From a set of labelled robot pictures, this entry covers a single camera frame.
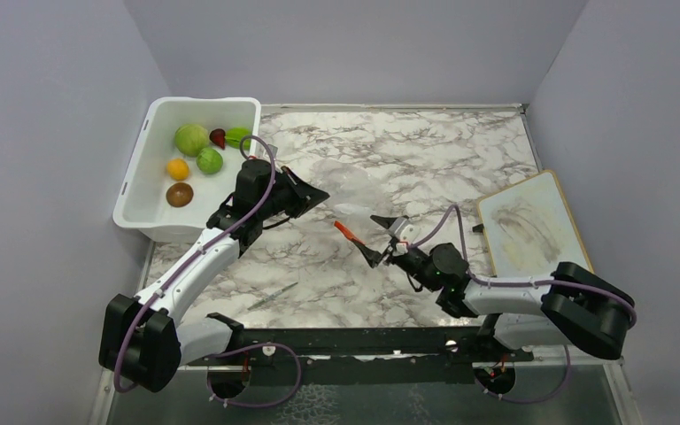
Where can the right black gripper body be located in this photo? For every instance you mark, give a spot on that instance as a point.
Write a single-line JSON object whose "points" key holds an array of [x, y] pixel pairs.
{"points": [[413, 262]]}

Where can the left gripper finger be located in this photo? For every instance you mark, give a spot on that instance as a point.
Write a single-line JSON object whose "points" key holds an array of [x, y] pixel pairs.
{"points": [[307, 202], [298, 186]]}

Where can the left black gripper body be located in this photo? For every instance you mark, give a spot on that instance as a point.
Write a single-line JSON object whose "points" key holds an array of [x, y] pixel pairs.
{"points": [[282, 199]]}

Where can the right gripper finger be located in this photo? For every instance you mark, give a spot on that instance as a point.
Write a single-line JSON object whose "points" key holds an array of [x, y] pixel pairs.
{"points": [[372, 257], [389, 224]]}

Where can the clear zip bag orange zipper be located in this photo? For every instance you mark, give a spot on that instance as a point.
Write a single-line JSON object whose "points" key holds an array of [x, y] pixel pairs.
{"points": [[355, 195]]}

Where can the green custard apple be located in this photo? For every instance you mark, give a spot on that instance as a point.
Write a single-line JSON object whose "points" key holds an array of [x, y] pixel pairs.
{"points": [[209, 161]]}

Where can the orange wrinkled fruit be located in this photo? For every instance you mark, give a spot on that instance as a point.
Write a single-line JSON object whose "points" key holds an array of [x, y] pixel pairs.
{"points": [[178, 169]]}

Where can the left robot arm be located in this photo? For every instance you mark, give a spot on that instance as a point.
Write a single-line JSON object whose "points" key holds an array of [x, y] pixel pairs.
{"points": [[143, 338]]}

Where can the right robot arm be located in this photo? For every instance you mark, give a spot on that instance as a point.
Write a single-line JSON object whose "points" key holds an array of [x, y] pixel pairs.
{"points": [[569, 306]]}

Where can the green star fruit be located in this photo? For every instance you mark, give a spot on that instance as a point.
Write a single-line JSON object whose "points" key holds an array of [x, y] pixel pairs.
{"points": [[235, 135]]}

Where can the dark red fig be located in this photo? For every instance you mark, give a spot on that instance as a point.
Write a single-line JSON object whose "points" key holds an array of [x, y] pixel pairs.
{"points": [[218, 138]]}

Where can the green pen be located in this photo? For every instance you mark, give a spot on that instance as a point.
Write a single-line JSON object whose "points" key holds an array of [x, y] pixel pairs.
{"points": [[272, 297]]}

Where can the white plastic bin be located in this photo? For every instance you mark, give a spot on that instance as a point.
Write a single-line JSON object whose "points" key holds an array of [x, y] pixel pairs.
{"points": [[142, 204]]}

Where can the brown round fruit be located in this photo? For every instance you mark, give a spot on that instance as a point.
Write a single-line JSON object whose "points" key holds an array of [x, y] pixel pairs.
{"points": [[179, 194]]}

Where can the green cabbage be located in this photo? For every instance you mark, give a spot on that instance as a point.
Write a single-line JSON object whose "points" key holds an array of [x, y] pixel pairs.
{"points": [[190, 139]]}

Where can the white cutting board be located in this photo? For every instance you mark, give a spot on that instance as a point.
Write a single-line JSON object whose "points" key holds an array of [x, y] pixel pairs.
{"points": [[529, 228]]}

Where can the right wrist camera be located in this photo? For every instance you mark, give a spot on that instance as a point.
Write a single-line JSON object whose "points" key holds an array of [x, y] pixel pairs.
{"points": [[404, 234]]}

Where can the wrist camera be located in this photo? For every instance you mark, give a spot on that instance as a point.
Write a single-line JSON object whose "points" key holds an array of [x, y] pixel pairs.
{"points": [[252, 157], [404, 234]]}

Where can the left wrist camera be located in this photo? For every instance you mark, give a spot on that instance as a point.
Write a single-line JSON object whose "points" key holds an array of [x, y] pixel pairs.
{"points": [[252, 157]]}

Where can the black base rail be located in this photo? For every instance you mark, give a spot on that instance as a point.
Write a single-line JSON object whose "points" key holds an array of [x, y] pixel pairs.
{"points": [[359, 356]]}

